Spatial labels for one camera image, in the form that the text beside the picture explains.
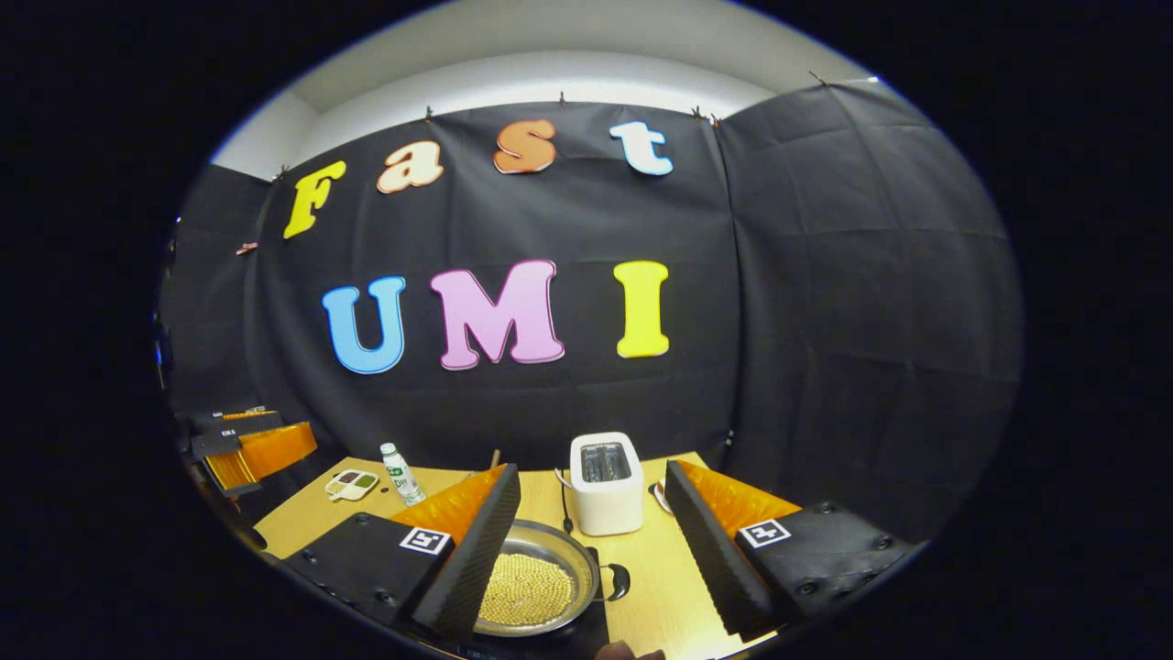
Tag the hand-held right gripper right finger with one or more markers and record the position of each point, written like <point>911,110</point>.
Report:
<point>706,550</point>

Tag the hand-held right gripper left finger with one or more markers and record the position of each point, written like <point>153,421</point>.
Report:
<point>481,559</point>

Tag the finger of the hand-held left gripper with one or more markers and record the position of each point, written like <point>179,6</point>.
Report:
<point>229,426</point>
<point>275,449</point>

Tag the stainless steel pot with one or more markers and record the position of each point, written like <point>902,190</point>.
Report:
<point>573,550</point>

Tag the black induction cooktop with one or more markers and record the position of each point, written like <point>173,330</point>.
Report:
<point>586,639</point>

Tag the pile of yellow beads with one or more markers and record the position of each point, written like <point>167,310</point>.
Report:
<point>527,591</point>

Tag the sandwich with lettuce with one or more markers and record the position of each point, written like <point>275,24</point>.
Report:
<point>659,495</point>

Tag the white compartment seasoning dish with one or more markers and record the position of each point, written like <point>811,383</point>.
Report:
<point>352,485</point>

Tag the dark equipment with blue light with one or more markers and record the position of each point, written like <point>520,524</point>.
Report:
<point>165,353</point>

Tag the white toaster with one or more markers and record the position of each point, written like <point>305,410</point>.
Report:
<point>607,504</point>

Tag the small white drink bottle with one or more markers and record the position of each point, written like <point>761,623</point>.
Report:
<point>403,478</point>

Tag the black backdrop cloth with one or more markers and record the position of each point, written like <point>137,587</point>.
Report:
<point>550,220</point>

